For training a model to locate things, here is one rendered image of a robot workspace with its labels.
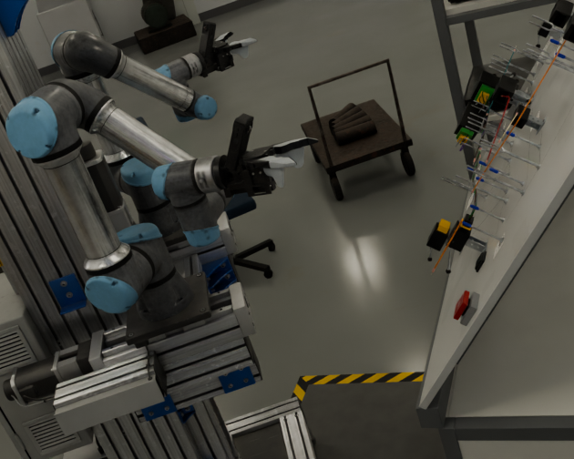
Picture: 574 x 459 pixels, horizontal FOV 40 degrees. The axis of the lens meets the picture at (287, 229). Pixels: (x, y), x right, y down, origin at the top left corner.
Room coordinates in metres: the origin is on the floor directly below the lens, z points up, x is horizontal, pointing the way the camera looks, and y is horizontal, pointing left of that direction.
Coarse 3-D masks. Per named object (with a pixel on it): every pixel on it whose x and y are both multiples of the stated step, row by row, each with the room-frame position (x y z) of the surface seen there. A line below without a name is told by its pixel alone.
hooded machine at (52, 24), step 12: (36, 0) 11.53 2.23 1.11; (48, 0) 11.54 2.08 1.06; (60, 0) 11.55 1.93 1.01; (72, 0) 11.56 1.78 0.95; (84, 0) 11.53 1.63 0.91; (48, 12) 11.49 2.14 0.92; (60, 12) 11.50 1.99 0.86; (72, 12) 11.52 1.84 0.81; (84, 12) 11.53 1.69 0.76; (48, 24) 11.49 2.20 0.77; (60, 24) 11.50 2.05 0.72; (72, 24) 11.51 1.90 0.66; (84, 24) 11.52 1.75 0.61; (96, 24) 11.55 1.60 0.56; (48, 36) 11.48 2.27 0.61
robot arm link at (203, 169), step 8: (200, 160) 1.55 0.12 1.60; (208, 160) 1.54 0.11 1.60; (200, 168) 1.54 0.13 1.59; (208, 168) 1.53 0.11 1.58; (200, 176) 1.53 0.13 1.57; (208, 176) 1.52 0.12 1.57; (200, 184) 1.53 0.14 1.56; (208, 184) 1.52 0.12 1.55; (216, 184) 1.52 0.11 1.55; (208, 192) 1.54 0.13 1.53
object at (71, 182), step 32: (32, 96) 1.69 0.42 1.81; (64, 96) 1.71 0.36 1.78; (32, 128) 1.63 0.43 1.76; (64, 128) 1.66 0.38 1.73; (32, 160) 1.67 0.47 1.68; (64, 160) 1.65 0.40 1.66; (64, 192) 1.66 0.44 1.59; (96, 192) 1.69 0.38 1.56; (96, 224) 1.66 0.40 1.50; (96, 256) 1.66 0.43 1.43; (128, 256) 1.67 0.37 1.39; (96, 288) 1.64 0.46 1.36; (128, 288) 1.63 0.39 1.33
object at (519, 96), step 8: (504, 80) 2.11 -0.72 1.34; (512, 80) 2.11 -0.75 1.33; (496, 88) 2.12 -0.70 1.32; (504, 88) 2.08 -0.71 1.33; (512, 88) 2.08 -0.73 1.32; (496, 96) 2.09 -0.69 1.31; (512, 96) 2.07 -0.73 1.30; (520, 96) 2.08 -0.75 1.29; (528, 96) 2.09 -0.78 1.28; (504, 104) 2.09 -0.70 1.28
